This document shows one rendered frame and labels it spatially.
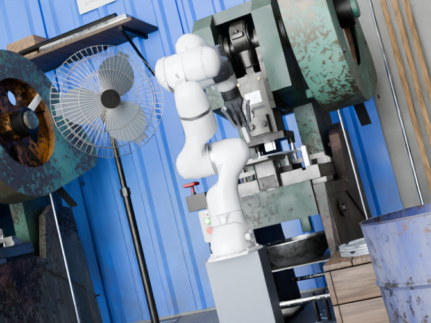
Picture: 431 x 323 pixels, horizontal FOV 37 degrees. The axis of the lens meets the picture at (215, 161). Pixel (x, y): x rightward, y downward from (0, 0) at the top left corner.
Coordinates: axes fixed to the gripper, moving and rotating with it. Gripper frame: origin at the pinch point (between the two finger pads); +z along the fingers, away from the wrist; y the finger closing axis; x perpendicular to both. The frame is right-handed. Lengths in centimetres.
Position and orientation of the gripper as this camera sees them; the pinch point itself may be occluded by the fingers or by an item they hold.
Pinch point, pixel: (246, 133)
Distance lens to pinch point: 269.1
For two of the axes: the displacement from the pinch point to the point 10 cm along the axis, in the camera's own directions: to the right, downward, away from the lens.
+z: 3.6, 8.8, 3.2
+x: 2.3, -4.2, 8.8
